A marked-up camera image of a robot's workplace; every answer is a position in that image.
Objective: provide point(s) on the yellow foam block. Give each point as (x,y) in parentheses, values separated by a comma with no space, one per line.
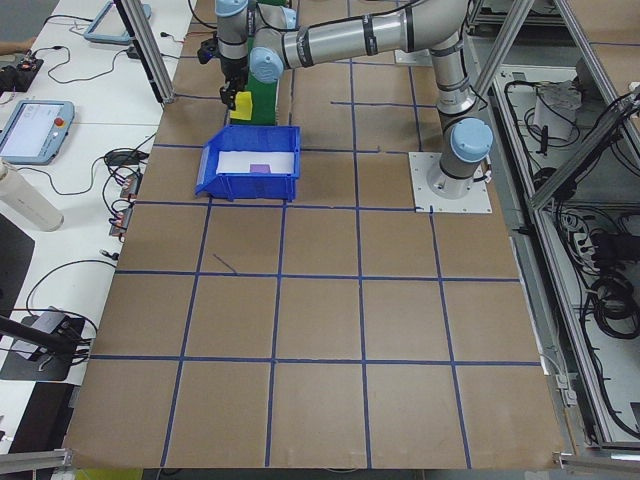
(244,106)

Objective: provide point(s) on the purple foam block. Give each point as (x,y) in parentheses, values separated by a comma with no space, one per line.
(260,168)

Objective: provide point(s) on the bare person forearm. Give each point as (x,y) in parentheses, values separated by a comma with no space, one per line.
(10,47)

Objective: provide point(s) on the green conveyor belt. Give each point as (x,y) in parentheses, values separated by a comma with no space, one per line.
(262,105)

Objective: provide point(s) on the white foam pad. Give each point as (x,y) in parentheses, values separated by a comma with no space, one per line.
(235,161)

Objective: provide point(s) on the blue plastic bin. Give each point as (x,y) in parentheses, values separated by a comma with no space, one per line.
(250,187)

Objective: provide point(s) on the black power adapter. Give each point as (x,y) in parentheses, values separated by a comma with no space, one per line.
(125,157)

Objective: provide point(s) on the small circuit board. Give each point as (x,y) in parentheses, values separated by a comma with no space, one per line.
(122,221)
(131,186)

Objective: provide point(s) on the light blue teach pendant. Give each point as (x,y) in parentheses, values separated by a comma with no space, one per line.
(30,132)
(107,25)

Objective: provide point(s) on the black electronics pile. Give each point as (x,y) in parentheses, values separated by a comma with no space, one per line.
(20,72)

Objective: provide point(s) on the black flat monitor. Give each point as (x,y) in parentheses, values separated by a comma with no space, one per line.
(15,265)

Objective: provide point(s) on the white power strip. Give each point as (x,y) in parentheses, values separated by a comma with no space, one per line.
(580,240)

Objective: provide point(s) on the aluminium corner bar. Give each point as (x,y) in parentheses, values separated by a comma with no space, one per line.
(35,459)
(595,459)

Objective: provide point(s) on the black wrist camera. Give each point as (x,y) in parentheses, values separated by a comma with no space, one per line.
(207,51)

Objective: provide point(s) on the aluminium upright post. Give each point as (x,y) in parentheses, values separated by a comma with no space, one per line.
(151,55)

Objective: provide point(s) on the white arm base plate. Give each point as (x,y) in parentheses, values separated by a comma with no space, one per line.
(425,200)
(412,56)

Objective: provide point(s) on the metal bar V-shaped frame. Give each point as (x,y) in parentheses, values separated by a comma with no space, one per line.
(500,45)

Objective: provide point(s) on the white box in frame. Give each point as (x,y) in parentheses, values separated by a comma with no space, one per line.
(552,112)

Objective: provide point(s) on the black camera stand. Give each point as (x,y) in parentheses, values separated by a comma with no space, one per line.
(35,362)

